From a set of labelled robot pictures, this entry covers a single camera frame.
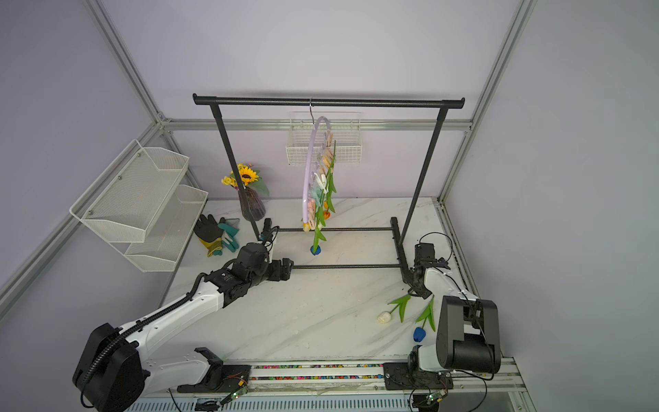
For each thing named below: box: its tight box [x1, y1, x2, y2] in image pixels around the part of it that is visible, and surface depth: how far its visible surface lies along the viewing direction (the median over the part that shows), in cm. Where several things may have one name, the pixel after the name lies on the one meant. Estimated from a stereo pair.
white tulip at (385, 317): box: [377, 294, 412, 324], surface depth 88 cm
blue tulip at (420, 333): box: [413, 294, 436, 343], surface depth 85 cm
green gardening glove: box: [217, 223, 240, 253], surface depth 105 cm
